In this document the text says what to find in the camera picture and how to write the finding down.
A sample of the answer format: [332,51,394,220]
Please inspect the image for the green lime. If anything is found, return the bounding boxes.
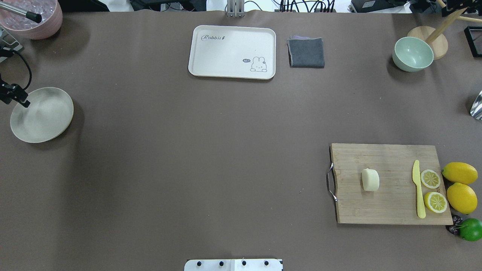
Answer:
[459,218,482,242]

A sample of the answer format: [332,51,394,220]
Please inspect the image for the yellow plastic knife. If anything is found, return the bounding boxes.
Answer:
[412,160,426,219]

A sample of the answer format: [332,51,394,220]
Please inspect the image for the pink bowl of ice cubes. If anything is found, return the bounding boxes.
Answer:
[0,0,63,40]

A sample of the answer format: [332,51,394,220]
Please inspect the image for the upper lemon half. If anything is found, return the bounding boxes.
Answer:
[420,169,442,189]

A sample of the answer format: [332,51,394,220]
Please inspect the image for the steel muddler black tip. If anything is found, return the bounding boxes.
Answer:
[0,1,43,23]

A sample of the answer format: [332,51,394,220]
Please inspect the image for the wooden cutting board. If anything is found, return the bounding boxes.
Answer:
[328,143,452,225]

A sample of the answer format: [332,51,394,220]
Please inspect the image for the cream rabbit tray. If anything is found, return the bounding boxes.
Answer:
[188,25,276,79]

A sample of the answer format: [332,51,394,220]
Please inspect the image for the lemon half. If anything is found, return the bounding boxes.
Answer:
[423,192,448,214]
[420,169,442,189]

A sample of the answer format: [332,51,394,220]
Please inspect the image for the shiny metal object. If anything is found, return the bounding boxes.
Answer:
[469,91,482,120]

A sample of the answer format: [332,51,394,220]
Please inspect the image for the beige round plate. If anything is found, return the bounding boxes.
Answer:
[10,87,74,143]

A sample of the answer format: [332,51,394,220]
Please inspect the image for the wooden stand with rod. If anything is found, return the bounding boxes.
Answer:
[407,8,482,60]

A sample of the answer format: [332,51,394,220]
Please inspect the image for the dark purple grapes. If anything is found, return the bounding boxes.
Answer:
[446,215,463,235]

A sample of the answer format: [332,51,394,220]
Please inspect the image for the black frame box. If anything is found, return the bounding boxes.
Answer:
[464,26,482,57]

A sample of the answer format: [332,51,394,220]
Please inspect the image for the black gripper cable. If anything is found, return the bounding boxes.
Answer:
[0,48,33,91]

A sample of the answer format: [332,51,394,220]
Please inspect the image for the grey folded cloth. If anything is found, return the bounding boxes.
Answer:
[287,36,325,68]

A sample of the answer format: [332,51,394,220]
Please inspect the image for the lower whole lemon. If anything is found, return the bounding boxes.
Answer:
[446,183,477,215]

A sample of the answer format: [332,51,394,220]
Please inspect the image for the lower lemon half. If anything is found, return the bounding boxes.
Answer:
[423,192,448,214]

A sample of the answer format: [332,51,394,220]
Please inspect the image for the upper whole lemon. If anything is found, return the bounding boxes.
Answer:
[441,162,478,185]

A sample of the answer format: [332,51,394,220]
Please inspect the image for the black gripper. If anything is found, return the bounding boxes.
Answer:
[0,82,31,108]

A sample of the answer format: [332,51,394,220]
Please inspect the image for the brown table mat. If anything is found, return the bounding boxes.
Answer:
[1,10,481,271]

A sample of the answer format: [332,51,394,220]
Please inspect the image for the green bowl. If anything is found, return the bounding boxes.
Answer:
[392,37,434,72]

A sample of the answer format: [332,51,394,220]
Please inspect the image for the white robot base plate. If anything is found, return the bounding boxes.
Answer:
[184,258,284,271]

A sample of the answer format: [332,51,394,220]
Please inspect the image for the whole lemon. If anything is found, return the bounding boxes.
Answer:
[446,183,477,215]
[441,162,478,185]

